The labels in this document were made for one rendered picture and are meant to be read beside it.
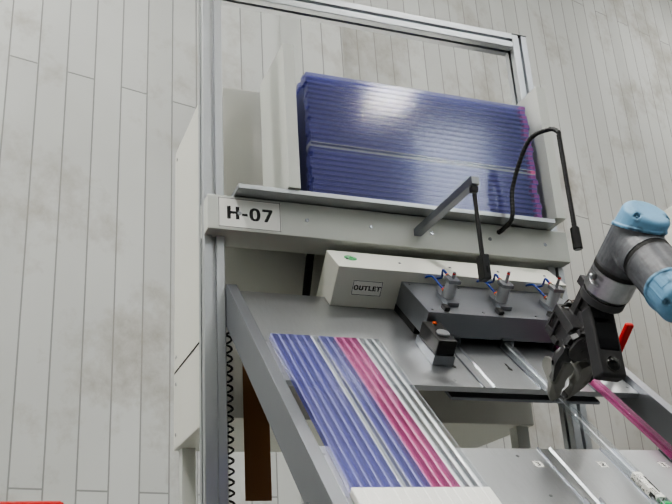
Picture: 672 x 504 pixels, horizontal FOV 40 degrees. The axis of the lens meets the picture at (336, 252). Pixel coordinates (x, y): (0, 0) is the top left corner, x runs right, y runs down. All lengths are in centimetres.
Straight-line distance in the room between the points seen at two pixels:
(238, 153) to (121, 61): 305
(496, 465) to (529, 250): 72
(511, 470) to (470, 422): 62
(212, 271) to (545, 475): 70
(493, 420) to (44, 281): 272
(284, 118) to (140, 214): 285
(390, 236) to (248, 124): 42
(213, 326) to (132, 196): 300
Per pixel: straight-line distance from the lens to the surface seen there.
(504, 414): 201
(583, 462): 144
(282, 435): 134
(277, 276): 189
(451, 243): 188
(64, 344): 426
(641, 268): 138
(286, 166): 177
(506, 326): 173
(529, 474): 136
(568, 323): 152
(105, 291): 440
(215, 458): 163
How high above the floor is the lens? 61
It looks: 22 degrees up
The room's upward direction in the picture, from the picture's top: 4 degrees counter-clockwise
